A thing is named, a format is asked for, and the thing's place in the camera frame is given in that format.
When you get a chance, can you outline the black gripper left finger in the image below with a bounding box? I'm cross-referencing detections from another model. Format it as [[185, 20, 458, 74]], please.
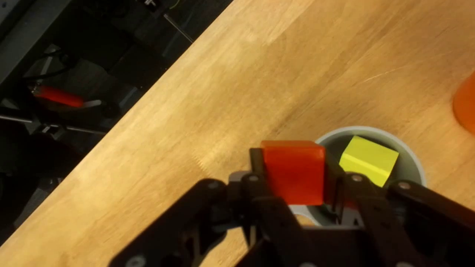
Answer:
[[111, 146, 303, 267]]

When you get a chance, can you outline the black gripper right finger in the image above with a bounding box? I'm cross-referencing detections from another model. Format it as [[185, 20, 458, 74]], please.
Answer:
[[324, 157, 475, 267]]

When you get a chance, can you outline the yellow cube block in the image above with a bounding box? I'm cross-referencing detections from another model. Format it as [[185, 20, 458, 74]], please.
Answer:
[[339, 134, 401, 188]]

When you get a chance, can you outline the orange-red stepped block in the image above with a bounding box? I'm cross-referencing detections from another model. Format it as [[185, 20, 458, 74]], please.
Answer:
[[260, 139, 329, 207]]

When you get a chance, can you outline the orange plastic cup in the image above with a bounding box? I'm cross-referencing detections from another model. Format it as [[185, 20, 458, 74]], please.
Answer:
[[452, 69, 475, 136]]

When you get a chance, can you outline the small white pot with handle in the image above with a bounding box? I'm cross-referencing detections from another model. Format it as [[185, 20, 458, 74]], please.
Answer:
[[289, 124, 428, 226]]

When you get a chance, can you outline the orange handled clamp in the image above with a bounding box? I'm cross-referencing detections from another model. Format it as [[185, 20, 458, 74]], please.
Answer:
[[30, 81, 105, 111]]

